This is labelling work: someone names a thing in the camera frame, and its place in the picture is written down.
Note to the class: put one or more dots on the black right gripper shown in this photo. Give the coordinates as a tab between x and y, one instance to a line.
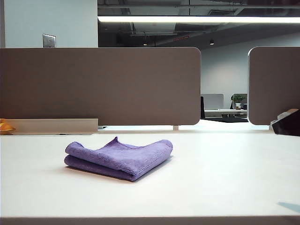
288	125

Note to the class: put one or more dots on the purple microfibre cloth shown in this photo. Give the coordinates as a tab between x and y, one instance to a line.
122	159

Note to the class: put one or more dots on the orange cloth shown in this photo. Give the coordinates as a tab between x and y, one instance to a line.
5	127

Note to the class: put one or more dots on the narrow brown desk partition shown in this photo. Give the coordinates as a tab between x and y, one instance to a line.
274	82

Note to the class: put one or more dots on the green potted plant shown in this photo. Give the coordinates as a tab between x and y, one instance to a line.
238	98

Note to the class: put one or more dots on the white background desk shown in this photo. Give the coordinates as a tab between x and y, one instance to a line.
218	110

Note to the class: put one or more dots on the pale grey background partition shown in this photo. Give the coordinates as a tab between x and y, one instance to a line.
212	101

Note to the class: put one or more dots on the black office chair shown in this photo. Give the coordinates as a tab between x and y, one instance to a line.
202	105

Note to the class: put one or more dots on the white partition foot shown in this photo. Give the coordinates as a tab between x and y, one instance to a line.
175	127

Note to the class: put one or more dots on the long ceiling light strip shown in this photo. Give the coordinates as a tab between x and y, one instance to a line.
187	19

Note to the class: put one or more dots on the wide brown desk partition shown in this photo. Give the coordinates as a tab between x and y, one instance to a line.
105	86

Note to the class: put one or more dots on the metal wall switch plate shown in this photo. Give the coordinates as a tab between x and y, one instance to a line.
49	41

